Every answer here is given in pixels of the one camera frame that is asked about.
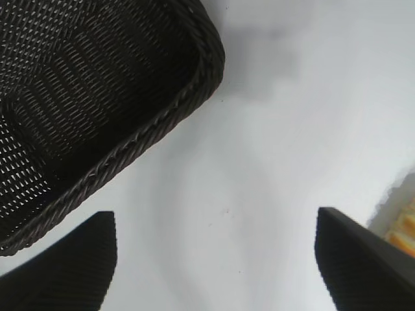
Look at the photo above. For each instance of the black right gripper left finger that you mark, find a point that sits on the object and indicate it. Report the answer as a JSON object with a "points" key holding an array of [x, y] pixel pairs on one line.
{"points": [[65, 275]]}

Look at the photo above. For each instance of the dark brown wicker basket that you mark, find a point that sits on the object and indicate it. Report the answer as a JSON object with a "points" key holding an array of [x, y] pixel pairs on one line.
{"points": [[81, 107]]}

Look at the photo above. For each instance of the long striped bread loaf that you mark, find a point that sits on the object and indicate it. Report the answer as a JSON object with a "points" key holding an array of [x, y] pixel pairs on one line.
{"points": [[402, 223]]}

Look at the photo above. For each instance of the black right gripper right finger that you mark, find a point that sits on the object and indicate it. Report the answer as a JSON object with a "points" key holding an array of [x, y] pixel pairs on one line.
{"points": [[366, 275]]}

